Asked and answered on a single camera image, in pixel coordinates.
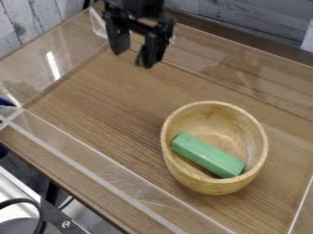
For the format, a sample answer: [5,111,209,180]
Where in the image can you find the black metal bracket with screw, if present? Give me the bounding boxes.
[40,200,90,234]

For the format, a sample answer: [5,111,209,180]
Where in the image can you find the black cable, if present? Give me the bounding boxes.
[0,197,46,234]

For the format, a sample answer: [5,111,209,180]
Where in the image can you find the clear acrylic corner bracket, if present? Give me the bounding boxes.
[88,7,106,39]

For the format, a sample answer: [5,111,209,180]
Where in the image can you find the green rectangular block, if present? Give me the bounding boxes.
[171,133,246,178]

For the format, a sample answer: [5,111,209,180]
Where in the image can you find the brown wooden bowl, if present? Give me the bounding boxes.
[160,101,268,196]

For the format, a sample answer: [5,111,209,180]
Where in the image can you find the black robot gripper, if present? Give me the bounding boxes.
[102,0,175,69]

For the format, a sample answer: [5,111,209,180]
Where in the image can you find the clear acrylic tray walls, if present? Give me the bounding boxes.
[0,10,313,234]

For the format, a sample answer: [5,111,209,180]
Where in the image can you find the black table leg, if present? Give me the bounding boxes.
[45,182,60,206]

